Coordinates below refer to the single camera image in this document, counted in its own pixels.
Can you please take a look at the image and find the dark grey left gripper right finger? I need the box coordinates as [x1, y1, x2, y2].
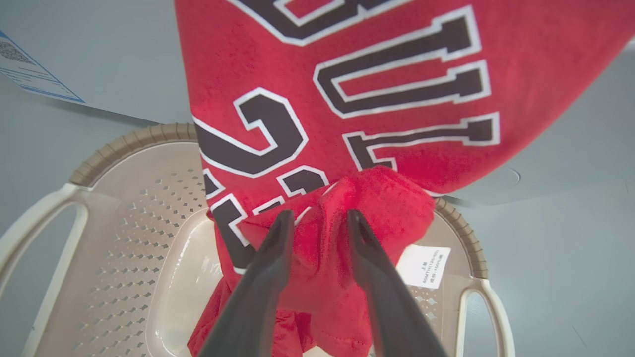
[346, 209, 450, 357]

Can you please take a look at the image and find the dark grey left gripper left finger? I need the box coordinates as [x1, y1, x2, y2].
[198, 210, 295, 357]

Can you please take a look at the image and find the red basketball jersey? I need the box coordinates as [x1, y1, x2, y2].
[175, 0, 635, 357]

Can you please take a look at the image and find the cream perforated plastic laundry basket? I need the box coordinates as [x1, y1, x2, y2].
[0, 123, 516, 357]

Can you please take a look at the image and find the blue energy label sticker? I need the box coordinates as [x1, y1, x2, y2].
[0, 31, 85, 104]

